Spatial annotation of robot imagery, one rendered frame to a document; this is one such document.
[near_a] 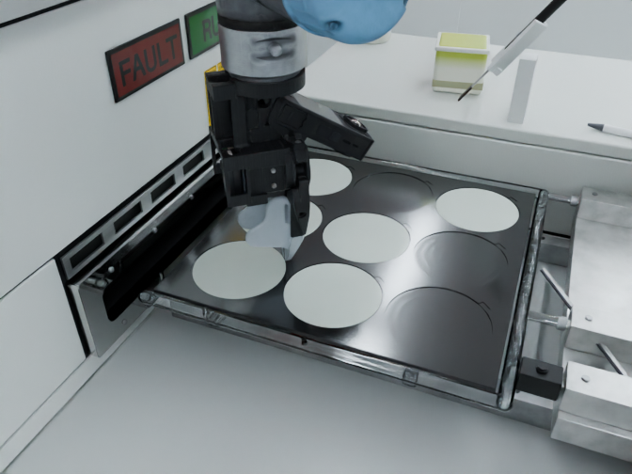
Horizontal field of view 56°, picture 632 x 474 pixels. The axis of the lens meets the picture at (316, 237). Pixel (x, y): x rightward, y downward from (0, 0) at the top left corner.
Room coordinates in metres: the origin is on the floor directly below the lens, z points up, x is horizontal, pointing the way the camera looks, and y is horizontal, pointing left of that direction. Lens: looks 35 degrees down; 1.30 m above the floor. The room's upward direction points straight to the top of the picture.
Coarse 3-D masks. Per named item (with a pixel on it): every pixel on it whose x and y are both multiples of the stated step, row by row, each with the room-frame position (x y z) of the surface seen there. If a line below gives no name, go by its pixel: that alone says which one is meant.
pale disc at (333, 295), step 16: (304, 272) 0.50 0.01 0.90; (320, 272) 0.50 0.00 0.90; (336, 272) 0.50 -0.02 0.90; (352, 272) 0.50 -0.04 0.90; (288, 288) 0.47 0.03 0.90; (304, 288) 0.47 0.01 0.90; (320, 288) 0.47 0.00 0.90; (336, 288) 0.47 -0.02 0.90; (352, 288) 0.47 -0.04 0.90; (368, 288) 0.47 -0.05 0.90; (288, 304) 0.44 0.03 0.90; (304, 304) 0.44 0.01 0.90; (320, 304) 0.44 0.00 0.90; (336, 304) 0.44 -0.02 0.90; (352, 304) 0.44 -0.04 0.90; (368, 304) 0.44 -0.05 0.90; (304, 320) 0.42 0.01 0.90; (320, 320) 0.42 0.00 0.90; (336, 320) 0.42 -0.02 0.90; (352, 320) 0.42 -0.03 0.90
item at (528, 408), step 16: (192, 320) 0.50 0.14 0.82; (240, 336) 0.48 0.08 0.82; (304, 352) 0.45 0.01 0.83; (352, 368) 0.43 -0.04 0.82; (400, 384) 0.41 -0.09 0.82; (464, 400) 0.39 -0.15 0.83; (528, 400) 0.37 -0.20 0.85; (544, 400) 0.37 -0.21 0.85; (512, 416) 0.37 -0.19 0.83; (528, 416) 0.36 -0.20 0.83; (544, 416) 0.36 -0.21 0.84
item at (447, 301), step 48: (336, 192) 0.66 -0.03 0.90; (384, 192) 0.66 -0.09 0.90; (432, 192) 0.66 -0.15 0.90; (240, 240) 0.55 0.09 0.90; (432, 240) 0.55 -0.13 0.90; (480, 240) 0.55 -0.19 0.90; (192, 288) 0.47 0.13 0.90; (384, 288) 0.47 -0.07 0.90; (432, 288) 0.47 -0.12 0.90; (480, 288) 0.47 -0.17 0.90; (336, 336) 0.40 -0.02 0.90; (384, 336) 0.40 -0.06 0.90; (432, 336) 0.40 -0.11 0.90; (480, 336) 0.40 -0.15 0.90; (480, 384) 0.34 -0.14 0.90
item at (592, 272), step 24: (576, 216) 0.63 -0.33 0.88; (576, 240) 0.58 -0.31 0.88; (600, 240) 0.58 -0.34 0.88; (624, 240) 0.58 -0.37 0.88; (576, 264) 0.53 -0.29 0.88; (600, 264) 0.53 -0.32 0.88; (624, 264) 0.53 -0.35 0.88; (576, 288) 0.49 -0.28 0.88; (600, 288) 0.49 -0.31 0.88; (624, 288) 0.49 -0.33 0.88; (624, 312) 0.45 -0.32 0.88; (576, 360) 0.39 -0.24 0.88; (600, 360) 0.39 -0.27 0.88; (552, 432) 0.32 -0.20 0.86; (576, 432) 0.32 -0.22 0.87; (600, 432) 0.31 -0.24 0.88; (624, 432) 0.31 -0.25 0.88; (624, 456) 0.30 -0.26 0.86
